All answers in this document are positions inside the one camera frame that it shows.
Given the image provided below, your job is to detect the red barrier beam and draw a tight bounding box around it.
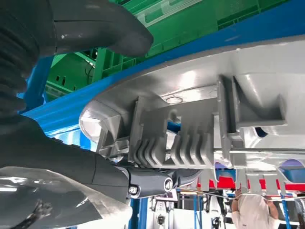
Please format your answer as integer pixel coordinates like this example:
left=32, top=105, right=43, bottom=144
left=197, top=176, right=305, bottom=192

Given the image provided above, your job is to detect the green plastic crate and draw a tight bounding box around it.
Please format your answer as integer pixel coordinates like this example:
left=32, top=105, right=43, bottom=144
left=44, top=0, right=305, bottom=104

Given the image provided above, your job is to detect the person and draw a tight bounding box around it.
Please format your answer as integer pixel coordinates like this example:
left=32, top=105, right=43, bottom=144
left=230, top=188, right=280, bottom=229

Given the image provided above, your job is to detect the blue metal shelf frame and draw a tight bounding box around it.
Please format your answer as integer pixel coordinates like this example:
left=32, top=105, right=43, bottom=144
left=17, top=11, right=305, bottom=229

